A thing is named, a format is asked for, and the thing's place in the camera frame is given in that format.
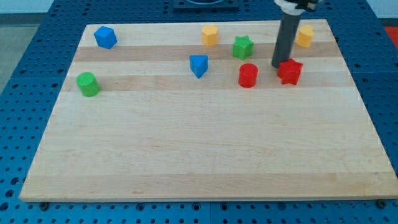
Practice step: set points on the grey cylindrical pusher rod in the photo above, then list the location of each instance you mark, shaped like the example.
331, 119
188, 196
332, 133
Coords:
285, 38

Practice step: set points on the white pusher mount collar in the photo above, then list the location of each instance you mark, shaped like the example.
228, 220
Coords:
297, 7

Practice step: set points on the red star block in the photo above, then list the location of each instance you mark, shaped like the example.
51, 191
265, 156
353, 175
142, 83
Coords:
289, 71

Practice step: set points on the green star block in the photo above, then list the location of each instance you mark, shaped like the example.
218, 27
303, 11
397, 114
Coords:
242, 47

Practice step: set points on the yellow heart block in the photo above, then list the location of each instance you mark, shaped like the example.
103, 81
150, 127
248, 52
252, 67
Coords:
305, 36

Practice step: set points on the red cylinder block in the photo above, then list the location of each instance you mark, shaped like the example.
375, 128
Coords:
247, 75

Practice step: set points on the yellow hexagon block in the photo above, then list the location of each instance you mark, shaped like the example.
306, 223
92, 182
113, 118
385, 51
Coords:
210, 35

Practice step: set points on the blue triangle block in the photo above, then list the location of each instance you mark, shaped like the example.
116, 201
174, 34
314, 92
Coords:
198, 64

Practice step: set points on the wooden board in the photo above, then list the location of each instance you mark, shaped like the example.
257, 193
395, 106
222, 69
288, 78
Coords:
155, 132

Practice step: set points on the blue cube block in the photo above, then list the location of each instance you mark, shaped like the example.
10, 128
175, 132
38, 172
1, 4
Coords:
105, 37

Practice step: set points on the green cylinder block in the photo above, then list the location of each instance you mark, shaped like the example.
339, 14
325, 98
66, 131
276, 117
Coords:
88, 84

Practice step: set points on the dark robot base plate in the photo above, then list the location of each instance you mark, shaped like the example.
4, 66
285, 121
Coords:
183, 5

